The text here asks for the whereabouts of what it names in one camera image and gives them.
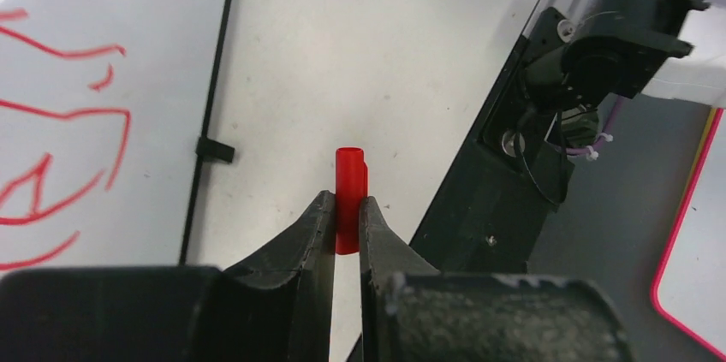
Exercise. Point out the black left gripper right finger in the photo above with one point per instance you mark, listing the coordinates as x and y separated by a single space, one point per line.
413 312

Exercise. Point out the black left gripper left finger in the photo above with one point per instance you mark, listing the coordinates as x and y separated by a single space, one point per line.
274 305

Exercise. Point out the red marker cap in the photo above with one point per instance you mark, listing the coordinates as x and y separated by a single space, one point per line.
351 189

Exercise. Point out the white whiteboard black frame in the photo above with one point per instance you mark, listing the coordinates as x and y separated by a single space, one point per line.
103 106

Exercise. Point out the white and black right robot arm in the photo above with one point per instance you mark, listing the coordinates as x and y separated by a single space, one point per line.
617 48

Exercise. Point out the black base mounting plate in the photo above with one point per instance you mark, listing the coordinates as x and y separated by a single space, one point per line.
504 181

